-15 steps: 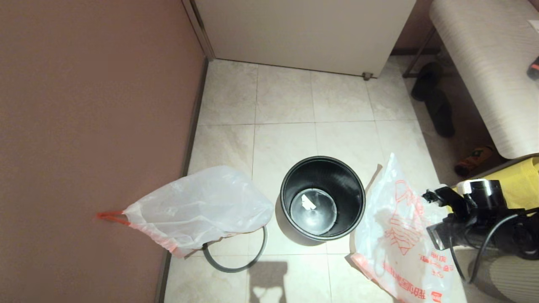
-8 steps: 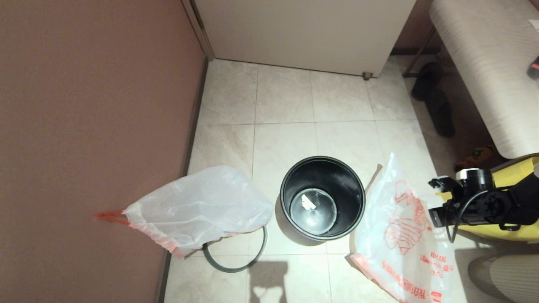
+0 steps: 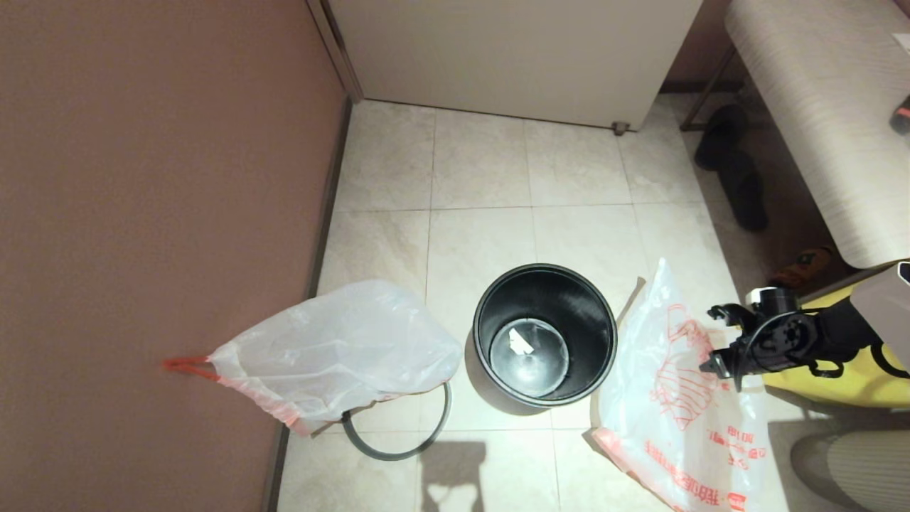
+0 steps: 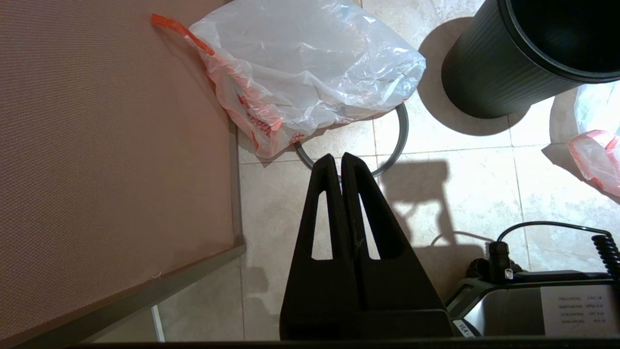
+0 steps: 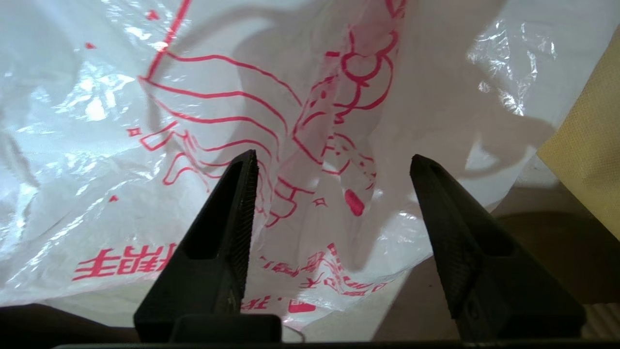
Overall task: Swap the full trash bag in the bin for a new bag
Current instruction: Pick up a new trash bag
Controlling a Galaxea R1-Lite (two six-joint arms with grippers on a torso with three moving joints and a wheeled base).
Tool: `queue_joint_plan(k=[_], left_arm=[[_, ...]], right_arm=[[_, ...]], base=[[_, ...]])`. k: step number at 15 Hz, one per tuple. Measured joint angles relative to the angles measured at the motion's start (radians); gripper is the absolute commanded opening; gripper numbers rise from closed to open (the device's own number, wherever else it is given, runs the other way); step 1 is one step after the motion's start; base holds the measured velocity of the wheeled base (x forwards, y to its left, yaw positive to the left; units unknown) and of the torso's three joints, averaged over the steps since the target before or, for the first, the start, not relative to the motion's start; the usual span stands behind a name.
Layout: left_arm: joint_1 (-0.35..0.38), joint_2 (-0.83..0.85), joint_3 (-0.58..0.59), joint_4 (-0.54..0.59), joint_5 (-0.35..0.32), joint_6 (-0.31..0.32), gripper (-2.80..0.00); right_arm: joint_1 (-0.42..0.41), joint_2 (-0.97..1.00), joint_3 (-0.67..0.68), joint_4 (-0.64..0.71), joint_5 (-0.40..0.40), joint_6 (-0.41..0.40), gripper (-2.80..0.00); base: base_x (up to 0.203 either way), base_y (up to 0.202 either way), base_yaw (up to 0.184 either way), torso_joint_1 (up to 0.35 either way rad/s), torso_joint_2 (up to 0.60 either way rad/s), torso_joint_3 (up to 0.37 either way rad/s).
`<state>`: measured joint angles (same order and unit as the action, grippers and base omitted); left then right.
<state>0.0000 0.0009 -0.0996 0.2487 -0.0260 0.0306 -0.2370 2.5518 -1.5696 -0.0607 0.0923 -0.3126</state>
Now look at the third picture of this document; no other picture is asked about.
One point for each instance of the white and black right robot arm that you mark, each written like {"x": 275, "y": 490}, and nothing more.
{"x": 867, "y": 313}

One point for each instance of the black round trash bin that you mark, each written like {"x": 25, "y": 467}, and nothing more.
{"x": 569, "y": 299}

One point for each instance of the black slipper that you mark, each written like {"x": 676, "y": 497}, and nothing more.
{"x": 718, "y": 135}
{"x": 743, "y": 195}

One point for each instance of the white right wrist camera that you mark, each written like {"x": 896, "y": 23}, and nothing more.
{"x": 764, "y": 295}

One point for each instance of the metal bench leg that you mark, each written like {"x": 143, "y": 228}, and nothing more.
{"x": 705, "y": 91}

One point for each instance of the yellow fabric bag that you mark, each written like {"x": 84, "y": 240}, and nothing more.
{"x": 853, "y": 387}

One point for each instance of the small metal door stopper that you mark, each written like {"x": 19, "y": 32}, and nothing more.
{"x": 620, "y": 129}

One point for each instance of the white paper sheet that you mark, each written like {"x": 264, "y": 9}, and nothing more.
{"x": 904, "y": 44}

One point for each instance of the white door panel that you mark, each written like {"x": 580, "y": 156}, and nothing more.
{"x": 512, "y": 57}

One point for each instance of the white bin liner bag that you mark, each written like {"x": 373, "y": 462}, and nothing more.
{"x": 668, "y": 427}

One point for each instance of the white pleated round stool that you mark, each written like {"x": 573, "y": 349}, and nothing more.
{"x": 867, "y": 473}

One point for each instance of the orange drink bottle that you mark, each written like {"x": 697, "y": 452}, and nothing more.
{"x": 800, "y": 264}

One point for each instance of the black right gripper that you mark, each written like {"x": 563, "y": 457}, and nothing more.
{"x": 782, "y": 341}

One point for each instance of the white paper scrap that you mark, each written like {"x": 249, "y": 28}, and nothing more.
{"x": 521, "y": 343}

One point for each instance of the red and black item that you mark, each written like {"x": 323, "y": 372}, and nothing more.
{"x": 901, "y": 117}

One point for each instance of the wood-grain bench top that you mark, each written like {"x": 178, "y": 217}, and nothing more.
{"x": 832, "y": 128}

